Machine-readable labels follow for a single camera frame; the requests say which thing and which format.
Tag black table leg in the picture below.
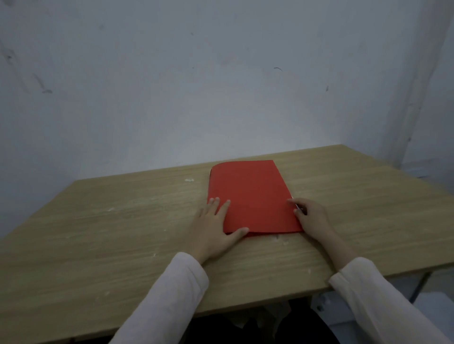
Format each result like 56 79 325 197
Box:
411 272 432 303

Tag person's dark trousers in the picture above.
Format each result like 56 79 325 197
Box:
183 301 342 344

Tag person's right hand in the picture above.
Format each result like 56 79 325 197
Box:
287 198 336 246

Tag red paper sheet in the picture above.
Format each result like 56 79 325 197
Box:
207 160 304 237

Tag person's right forearm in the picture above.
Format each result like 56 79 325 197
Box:
319 232 454 344

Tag person's left forearm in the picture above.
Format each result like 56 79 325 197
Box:
109 248 210 344

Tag person's left hand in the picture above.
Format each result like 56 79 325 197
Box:
184 197 249 266

